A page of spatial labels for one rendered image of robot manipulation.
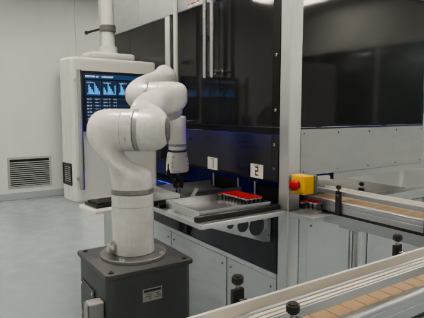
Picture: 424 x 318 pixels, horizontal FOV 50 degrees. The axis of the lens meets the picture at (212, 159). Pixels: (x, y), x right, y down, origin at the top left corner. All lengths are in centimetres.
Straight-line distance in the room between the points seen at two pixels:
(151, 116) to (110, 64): 126
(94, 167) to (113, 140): 119
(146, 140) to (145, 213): 21
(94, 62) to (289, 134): 114
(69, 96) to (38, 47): 470
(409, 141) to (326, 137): 60
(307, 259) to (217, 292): 58
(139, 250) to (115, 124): 36
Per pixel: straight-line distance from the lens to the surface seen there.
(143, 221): 128
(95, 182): 245
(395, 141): 232
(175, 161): 206
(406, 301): 95
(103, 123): 126
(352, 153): 207
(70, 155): 243
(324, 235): 201
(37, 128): 703
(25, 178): 704
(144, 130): 123
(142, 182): 126
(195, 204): 193
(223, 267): 225
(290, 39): 180
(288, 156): 179
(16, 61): 701
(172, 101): 156
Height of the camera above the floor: 128
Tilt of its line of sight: 6 degrees down
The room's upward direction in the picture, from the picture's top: straight up
